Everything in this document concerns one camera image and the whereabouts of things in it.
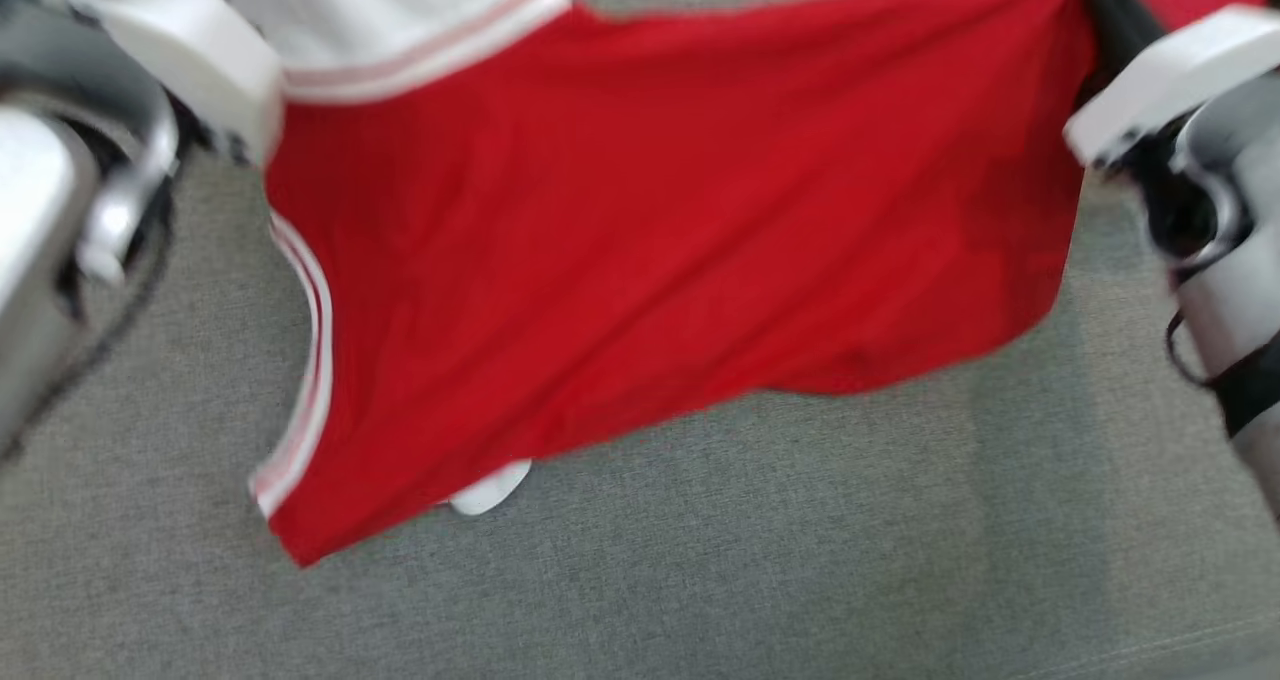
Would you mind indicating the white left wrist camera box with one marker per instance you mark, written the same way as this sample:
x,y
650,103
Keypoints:
x,y
200,50

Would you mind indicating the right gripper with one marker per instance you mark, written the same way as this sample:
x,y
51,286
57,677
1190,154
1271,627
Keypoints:
x,y
1240,160

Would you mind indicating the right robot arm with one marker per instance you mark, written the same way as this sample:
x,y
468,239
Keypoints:
x,y
1250,360

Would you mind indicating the grey fabric sofa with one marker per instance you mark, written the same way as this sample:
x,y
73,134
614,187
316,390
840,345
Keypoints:
x,y
700,560

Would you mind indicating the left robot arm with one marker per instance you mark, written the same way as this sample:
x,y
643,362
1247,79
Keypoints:
x,y
30,260

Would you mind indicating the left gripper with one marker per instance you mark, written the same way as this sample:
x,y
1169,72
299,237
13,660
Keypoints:
x,y
60,55

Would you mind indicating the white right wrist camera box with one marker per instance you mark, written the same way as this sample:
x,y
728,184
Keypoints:
x,y
1170,75

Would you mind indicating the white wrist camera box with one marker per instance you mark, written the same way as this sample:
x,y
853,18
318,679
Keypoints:
x,y
200,50
1170,75

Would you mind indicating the red and white jersey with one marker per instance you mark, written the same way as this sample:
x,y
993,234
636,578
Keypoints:
x,y
650,210

